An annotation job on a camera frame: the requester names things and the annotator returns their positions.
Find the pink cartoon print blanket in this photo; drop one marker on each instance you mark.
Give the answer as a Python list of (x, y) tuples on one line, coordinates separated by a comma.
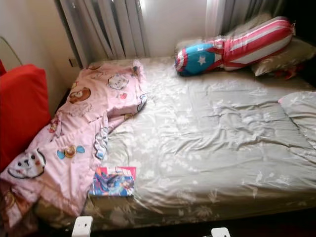
[(79, 123)]

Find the colourful comic book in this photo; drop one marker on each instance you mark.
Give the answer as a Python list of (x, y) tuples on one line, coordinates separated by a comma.
[(112, 181)]

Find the red sofa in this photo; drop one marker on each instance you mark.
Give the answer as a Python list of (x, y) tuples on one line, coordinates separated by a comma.
[(22, 108)]

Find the grey pleated curtain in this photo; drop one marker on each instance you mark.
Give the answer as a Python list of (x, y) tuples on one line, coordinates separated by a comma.
[(232, 11), (103, 29)]

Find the grey floral duvet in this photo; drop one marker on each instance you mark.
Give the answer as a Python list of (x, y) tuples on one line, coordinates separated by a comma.
[(207, 138)]

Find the red white blue bolster pillow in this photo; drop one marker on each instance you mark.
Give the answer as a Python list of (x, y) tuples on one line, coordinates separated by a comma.
[(242, 44)]

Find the red cloth item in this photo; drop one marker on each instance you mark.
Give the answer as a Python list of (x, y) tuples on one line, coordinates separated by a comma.
[(287, 74)]

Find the grey floral pillow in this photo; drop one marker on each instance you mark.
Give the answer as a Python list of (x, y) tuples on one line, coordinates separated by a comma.
[(289, 57)]

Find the folded grey floral quilt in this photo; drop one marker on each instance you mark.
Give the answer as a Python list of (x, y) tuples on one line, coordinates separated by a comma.
[(298, 108)]

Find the wall socket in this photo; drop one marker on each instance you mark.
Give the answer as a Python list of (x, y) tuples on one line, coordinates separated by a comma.
[(72, 62)]

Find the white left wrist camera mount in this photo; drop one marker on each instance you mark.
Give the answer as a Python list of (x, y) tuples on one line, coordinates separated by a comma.
[(82, 226)]

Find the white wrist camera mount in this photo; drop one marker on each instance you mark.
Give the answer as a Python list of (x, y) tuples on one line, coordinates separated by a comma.
[(220, 232), (82, 226)]

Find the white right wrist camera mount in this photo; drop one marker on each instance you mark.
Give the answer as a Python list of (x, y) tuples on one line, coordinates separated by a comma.
[(220, 232)]

